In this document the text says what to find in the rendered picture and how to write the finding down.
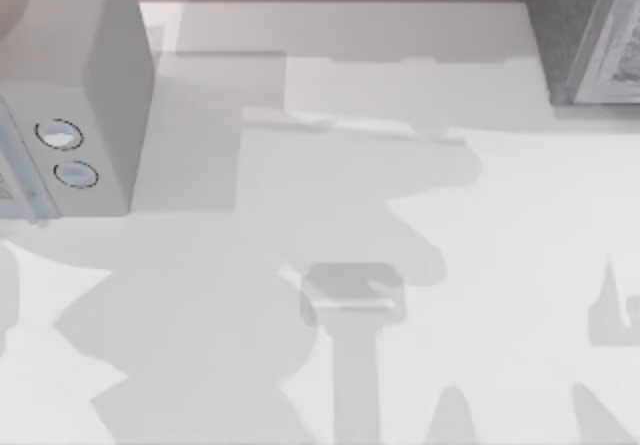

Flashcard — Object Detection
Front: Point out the small microwave knob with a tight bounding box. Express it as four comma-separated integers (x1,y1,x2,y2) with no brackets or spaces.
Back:
52,160,100,190

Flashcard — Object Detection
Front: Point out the large microwave knob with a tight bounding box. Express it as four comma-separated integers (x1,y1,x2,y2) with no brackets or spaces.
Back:
34,118,85,152

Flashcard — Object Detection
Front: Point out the pale microwave oven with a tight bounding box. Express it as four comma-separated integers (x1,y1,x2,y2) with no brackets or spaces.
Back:
0,0,155,227

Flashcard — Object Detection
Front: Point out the microwave door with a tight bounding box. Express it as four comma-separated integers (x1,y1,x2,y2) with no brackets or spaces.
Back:
0,95,62,228

